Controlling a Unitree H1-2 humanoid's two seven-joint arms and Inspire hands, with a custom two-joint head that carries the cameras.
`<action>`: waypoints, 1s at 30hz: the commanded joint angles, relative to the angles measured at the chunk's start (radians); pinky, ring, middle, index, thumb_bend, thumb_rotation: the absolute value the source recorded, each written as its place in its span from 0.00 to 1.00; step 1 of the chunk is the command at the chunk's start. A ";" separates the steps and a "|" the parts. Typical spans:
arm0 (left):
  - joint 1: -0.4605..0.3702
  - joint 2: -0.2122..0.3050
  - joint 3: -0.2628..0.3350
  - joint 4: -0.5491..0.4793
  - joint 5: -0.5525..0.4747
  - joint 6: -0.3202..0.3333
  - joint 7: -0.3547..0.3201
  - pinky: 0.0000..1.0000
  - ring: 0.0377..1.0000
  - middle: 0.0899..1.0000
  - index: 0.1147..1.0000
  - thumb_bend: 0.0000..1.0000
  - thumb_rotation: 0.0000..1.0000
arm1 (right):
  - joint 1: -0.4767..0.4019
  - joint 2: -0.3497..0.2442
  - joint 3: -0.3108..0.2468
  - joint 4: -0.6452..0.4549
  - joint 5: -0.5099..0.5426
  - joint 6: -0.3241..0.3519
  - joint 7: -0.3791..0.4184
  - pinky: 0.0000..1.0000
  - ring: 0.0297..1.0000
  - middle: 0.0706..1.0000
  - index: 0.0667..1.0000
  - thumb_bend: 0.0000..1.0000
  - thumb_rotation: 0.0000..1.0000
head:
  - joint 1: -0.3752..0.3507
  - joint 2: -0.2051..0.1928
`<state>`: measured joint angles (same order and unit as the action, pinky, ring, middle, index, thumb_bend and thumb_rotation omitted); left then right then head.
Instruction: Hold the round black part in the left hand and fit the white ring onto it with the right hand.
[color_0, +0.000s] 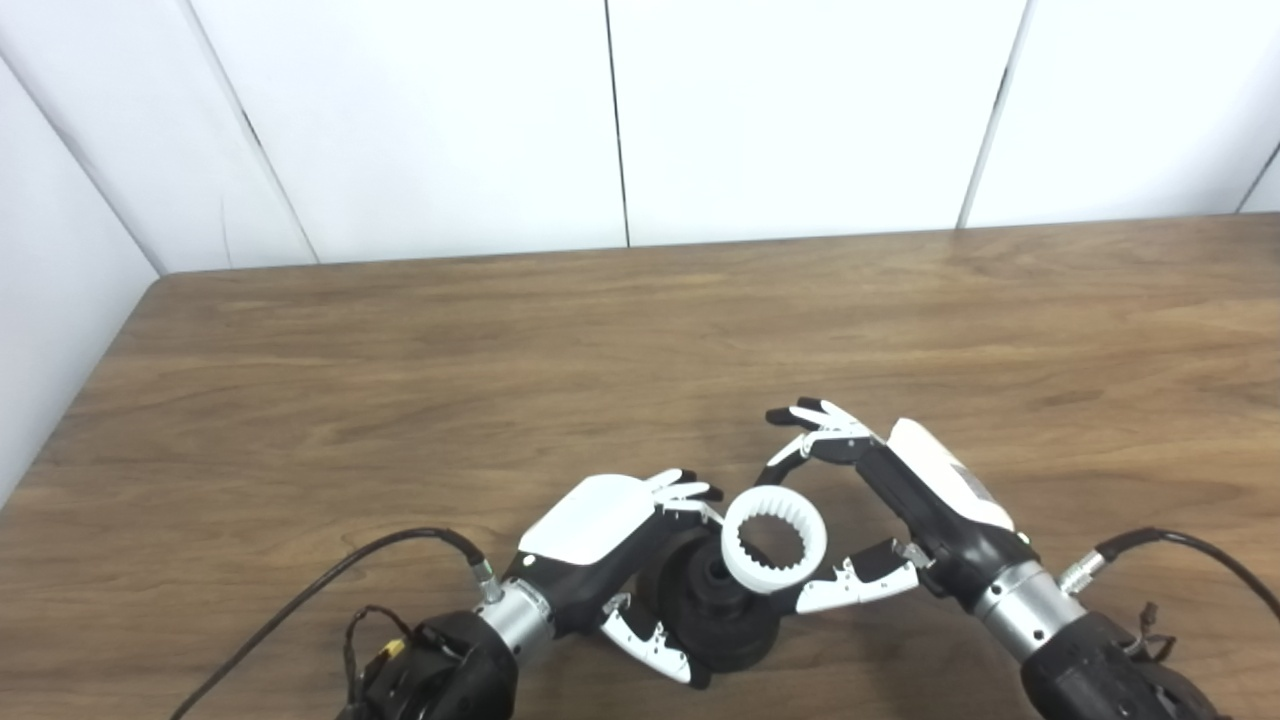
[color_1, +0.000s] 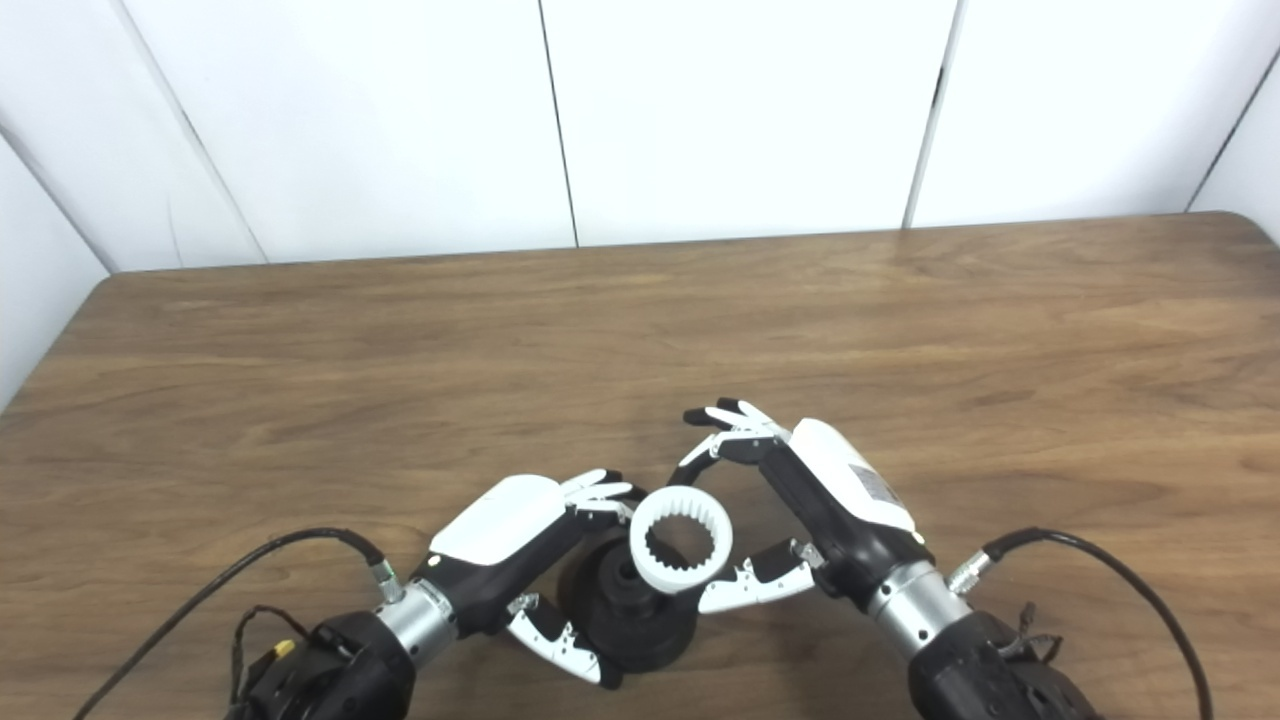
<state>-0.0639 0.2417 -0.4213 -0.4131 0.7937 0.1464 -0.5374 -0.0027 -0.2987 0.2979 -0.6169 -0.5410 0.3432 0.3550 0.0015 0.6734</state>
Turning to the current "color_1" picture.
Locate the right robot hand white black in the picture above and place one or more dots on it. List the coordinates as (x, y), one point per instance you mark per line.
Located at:
(835, 510)

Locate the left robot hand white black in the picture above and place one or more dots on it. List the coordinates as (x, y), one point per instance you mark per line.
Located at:
(500, 540)

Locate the round black plastic part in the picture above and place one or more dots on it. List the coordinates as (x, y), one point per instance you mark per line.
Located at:
(625, 625)

